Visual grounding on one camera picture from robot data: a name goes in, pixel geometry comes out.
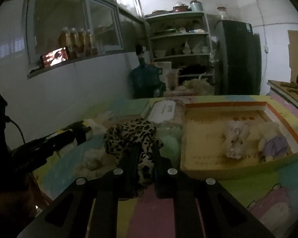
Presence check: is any teal box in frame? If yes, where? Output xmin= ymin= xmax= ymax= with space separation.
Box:
xmin=108 ymin=99 xmax=151 ymax=118

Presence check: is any green bubble wrap bag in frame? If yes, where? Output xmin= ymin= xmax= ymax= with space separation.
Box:
xmin=158 ymin=132 xmax=182 ymax=168

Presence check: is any phone with lit screen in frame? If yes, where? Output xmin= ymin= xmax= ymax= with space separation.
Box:
xmin=40 ymin=47 xmax=68 ymax=68

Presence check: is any glass jar on refrigerator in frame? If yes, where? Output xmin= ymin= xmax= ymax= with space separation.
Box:
xmin=217 ymin=7 xmax=228 ymax=20

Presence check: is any pink plush rabbit toy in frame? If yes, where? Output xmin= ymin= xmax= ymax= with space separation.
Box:
xmin=223 ymin=120 xmax=250 ymax=160

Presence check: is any floral tissue pack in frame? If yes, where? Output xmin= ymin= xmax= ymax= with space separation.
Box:
xmin=146 ymin=99 xmax=184 ymax=127

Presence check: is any white plastic bag of goods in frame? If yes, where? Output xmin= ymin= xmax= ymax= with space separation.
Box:
xmin=182 ymin=75 xmax=215 ymax=96

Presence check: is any amber bottle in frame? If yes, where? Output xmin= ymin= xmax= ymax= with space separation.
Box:
xmin=58 ymin=27 xmax=73 ymax=54
xmin=85 ymin=30 xmax=98 ymax=57
xmin=70 ymin=27 xmax=80 ymax=57
xmin=78 ymin=28 xmax=86 ymax=57

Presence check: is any orange-rimmed cardboard box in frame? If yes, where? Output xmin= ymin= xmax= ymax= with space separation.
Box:
xmin=180 ymin=101 xmax=298 ymax=180

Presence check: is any red pot with lid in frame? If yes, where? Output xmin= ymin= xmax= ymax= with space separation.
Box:
xmin=172 ymin=2 xmax=189 ymax=12

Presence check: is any black refrigerator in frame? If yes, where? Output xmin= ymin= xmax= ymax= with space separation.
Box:
xmin=215 ymin=20 xmax=262 ymax=95

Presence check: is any cream teddy bear purple dress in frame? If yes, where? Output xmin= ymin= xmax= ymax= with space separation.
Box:
xmin=257 ymin=121 xmax=292 ymax=162

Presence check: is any wooden counter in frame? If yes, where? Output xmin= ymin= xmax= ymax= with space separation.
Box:
xmin=268 ymin=80 xmax=298 ymax=109

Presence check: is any metal storage shelf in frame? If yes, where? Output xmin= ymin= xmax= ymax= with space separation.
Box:
xmin=146 ymin=10 xmax=215 ymax=96

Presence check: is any light blue pot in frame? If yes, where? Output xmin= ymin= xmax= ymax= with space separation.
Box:
xmin=190 ymin=0 xmax=204 ymax=12

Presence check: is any large cardboard sheet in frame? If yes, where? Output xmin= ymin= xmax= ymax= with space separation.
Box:
xmin=288 ymin=30 xmax=298 ymax=83

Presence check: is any leopard print cloth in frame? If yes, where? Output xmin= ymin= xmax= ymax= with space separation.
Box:
xmin=103 ymin=118 xmax=164 ymax=186

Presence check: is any teal water jug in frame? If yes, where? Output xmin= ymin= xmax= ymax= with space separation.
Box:
xmin=130 ymin=44 xmax=166 ymax=99

